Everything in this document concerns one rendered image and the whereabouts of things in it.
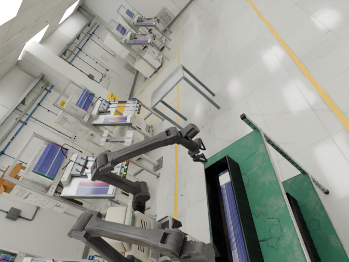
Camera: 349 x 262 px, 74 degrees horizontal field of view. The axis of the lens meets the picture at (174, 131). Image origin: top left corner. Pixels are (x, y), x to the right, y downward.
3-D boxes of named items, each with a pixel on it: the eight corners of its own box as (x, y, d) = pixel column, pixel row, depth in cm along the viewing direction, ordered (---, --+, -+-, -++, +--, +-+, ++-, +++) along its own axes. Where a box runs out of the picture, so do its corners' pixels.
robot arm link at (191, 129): (166, 130, 121) (171, 141, 115) (182, 114, 117) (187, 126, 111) (182, 138, 129) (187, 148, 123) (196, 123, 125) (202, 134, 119)
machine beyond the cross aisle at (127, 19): (173, 30, 859) (131, -10, 774) (172, 39, 799) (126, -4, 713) (149, 56, 929) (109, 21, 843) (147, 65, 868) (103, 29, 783)
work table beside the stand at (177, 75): (220, 107, 354) (183, 75, 318) (188, 135, 383) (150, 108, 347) (214, 93, 390) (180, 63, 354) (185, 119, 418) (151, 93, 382)
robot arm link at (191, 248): (170, 228, 82) (162, 253, 76) (194, 223, 75) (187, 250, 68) (192, 247, 85) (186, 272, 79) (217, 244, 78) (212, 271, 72)
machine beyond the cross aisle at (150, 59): (171, 47, 754) (122, 2, 668) (170, 58, 694) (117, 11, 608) (145, 74, 823) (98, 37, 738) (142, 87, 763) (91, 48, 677)
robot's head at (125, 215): (105, 254, 127) (97, 242, 117) (113, 218, 142) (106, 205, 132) (131, 253, 126) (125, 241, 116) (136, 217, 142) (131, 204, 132)
